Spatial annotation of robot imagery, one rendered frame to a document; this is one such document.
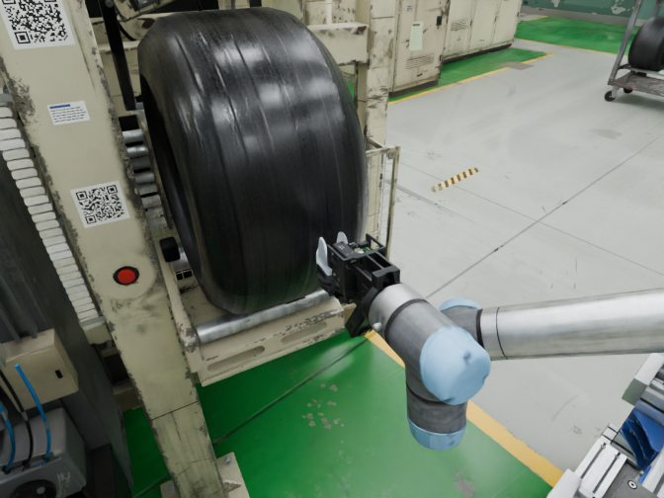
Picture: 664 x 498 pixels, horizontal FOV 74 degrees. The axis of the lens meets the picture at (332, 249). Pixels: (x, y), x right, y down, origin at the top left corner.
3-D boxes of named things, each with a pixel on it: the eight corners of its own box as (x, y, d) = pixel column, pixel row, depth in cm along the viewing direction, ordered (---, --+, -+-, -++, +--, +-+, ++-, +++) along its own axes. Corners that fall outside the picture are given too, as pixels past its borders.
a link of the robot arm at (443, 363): (440, 425, 49) (440, 372, 44) (384, 363, 57) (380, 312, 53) (494, 392, 51) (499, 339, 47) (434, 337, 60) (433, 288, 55)
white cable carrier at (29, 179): (83, 330, 89) (-31, 87, 61) (82, 315, 92) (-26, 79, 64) (107, 323, 90) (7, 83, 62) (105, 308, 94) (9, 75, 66)
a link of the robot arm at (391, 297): (430, 336, 59) (378, 358, 56) (410, 317, 63) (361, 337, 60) (434, 290, 56) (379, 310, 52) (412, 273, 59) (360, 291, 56)
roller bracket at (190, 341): (192, 375, 92) (182, 343, 86) (157, 270, 120) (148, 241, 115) (207, 370, 93) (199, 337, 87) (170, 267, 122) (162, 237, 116)
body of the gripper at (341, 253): (367, 230, 68) (414, 266, 58) (367, 277, 72) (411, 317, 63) (322, 243, 65) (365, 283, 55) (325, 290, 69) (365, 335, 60)
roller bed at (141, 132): (99, 247, 121) (59, 144, 103) (95, 221, 131) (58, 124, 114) (173, 229, 128) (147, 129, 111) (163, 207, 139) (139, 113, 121)
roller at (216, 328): (195, 348, 96) (196, 346, 92) (189, 328, 97) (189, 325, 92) (337, 297, 109) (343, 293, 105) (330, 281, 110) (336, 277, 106)
